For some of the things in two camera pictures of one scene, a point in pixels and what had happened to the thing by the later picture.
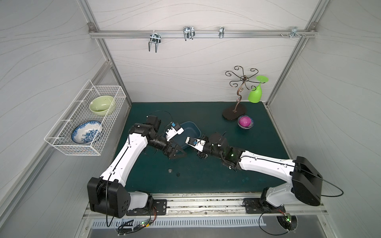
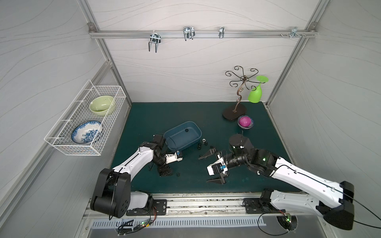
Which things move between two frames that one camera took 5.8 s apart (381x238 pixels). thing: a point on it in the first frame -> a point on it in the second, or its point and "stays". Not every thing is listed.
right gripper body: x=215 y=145 -> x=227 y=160
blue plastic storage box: x=190 y=129 stays
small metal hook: x=221 y=33 stays
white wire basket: x=86 y=124 stays
